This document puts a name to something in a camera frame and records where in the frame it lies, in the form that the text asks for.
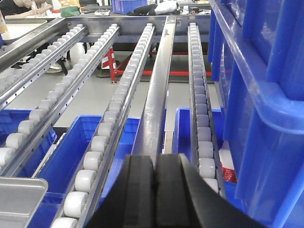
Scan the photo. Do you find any seated person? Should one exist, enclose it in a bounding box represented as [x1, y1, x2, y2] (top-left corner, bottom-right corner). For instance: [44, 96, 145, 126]
[0, 0, 53, 19]

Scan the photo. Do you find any blue crate in background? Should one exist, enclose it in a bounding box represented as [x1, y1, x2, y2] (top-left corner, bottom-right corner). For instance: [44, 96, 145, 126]
[111, 0, 148, 14]

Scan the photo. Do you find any flat steel divider rail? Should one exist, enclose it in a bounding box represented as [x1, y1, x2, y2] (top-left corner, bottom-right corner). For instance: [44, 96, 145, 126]
[132, 16, 177, 166]

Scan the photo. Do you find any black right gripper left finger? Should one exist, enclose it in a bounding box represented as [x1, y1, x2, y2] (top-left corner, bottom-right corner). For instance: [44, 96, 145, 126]
[86, 155, 154, 228]

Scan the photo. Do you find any blue bin below left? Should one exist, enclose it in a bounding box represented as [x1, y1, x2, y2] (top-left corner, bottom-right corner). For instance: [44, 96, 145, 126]
[29, 115, 140, 228]

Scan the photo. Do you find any blue bin below right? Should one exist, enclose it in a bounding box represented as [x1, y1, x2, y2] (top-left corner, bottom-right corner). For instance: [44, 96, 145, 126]
[173, 107, 243, 210]

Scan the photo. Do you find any roller track rail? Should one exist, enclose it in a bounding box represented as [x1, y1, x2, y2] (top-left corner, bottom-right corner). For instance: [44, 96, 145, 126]
[0, 24, 88, 109]
[0, 24, 119, 177]
[187, 22, 226, 198]
[51, 23, 155, 228]

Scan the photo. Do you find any blue bin below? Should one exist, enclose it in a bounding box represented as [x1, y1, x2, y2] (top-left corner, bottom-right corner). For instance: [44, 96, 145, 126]
[173, 107, 243, 210]
[29, 115, 140, 228]

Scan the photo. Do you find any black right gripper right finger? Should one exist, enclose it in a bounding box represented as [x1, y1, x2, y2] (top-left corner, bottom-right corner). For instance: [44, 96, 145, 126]
[156, 154, 263, 228]

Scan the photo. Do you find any red metal frame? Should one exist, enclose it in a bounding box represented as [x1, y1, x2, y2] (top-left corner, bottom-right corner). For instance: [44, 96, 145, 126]
[104, 48, 212, 82]

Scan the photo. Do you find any steel rack cross beam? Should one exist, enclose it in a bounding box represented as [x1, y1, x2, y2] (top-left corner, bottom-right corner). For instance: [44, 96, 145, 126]
[65, 15, 210, 43]

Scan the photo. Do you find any silver metal tray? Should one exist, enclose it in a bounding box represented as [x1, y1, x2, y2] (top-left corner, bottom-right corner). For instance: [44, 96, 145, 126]
[0, 177, 48, 228]

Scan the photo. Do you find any blue bin stack right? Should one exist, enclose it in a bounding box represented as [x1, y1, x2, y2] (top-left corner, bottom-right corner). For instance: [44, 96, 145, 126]
[208, 0, 304, 228]

